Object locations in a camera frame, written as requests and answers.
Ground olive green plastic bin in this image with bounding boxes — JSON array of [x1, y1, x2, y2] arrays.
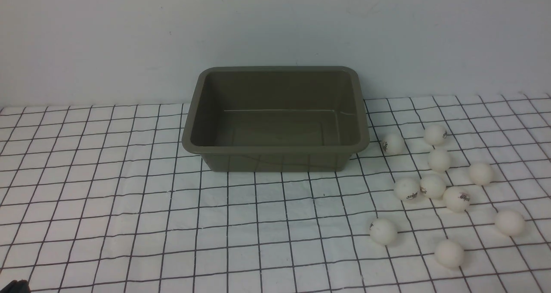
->
[[181, 66, 370, 172]]

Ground white ping-pong ball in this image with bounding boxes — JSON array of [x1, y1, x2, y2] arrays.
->
[[434, 239, 465, 269], [420, 175, 447, 199], [393, 177, 421, 201], [468, 162, 494, 186], [381, 133, 406, 155], [369, 218, 398, 246], [494, 209, 526, 236], [427, 149, 452, 172], [442, 186, 471, 213], [424, 124, 448, 146]]

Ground white black grid tablecloth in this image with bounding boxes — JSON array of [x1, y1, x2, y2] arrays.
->
[[0, 93, 550, 293]]

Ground black object at corner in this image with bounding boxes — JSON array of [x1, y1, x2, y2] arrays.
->
[[0, 280, 31, 293]]

